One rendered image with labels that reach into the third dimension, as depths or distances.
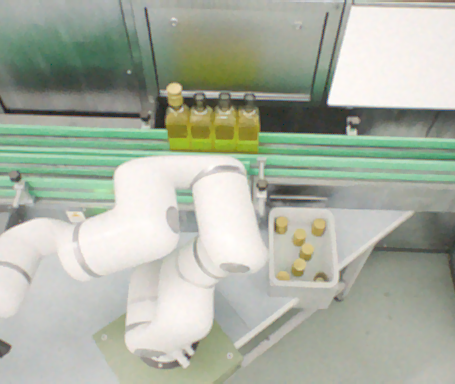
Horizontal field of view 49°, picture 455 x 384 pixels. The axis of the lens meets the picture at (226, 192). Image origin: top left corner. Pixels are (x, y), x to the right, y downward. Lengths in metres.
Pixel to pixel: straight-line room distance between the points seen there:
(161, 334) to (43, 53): 0.84
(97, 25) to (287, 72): 0.48
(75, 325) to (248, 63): 0.79
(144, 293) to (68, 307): 0.50
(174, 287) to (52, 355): 0.60
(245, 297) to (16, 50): 0.87
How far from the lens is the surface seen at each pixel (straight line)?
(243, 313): 1.33
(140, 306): 0.92
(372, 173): 1.38
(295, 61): 1.28
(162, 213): 0.66
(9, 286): 0.79
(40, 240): 0.84
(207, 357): 1.20
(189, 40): 1.24
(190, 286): 0.83
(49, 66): 1.45
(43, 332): 1.39
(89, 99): 1.50
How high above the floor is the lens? 2.00
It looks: 58 degrees down
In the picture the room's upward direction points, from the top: straight up
